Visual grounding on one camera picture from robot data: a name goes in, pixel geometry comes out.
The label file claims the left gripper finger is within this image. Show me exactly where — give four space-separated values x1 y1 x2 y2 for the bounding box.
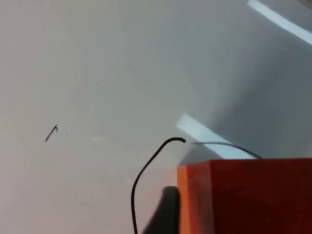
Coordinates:
141 186 181 234

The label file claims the red cube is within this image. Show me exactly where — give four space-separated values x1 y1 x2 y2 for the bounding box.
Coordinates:
176 157 312 234

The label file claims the grey-framed whiteboard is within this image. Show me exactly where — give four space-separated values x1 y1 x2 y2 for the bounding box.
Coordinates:
0 0 312 234

